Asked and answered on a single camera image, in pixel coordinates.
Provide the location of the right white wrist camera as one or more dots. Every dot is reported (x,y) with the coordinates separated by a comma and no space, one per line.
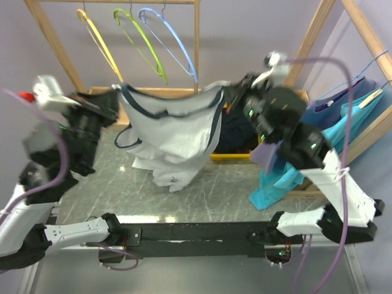
(277,70)

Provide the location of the right wooden clothes rack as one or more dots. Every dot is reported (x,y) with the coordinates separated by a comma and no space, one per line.
(359,32)

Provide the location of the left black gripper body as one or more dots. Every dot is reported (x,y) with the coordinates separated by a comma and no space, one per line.
(91,116)

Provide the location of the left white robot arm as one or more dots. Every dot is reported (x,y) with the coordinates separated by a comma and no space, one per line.
(56,153)

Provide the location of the white tank top navy trim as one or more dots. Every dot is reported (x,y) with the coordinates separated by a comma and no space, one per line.
(172,137)

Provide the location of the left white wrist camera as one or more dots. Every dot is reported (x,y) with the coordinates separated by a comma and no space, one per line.
(47,95)

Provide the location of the light blue plastic hanger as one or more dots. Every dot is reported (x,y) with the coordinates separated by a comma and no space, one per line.
(166,35)

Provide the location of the wooden hanger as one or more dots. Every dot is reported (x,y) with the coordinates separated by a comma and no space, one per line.
(373,95)

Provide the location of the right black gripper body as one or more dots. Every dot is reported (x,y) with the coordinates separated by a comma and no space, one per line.
(248,100)

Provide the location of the wooden clothes rack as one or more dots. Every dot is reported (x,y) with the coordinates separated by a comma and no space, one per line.
(359,32)
(53,40)

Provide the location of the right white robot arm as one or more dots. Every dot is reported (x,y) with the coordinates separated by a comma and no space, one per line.
(275,112)

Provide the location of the blue wire hanger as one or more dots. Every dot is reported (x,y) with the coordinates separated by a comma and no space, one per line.
(357,76)

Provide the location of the purple blue shirt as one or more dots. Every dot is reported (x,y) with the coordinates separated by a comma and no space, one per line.
(322,113)

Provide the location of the dark navy garment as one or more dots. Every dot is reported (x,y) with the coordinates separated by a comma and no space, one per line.
(235,131)

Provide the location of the yellow plastic hanger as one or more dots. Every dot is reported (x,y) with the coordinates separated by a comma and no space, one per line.
(99,41)

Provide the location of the green plastic hanger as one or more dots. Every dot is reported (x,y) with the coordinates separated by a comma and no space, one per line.
(143,45)

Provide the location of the black base bar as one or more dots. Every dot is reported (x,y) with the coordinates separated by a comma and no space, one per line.
(197,239)

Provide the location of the left wooden clothes rack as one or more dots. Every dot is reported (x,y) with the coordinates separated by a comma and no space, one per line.
(53,40)

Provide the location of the yellow plastic bin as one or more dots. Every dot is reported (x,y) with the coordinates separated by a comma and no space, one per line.
(232,156)

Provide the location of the turquoise shirt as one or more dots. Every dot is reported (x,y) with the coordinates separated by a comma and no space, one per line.
(283,177)

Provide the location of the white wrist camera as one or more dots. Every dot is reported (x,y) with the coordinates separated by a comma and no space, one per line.
(47,95)
(277,70)

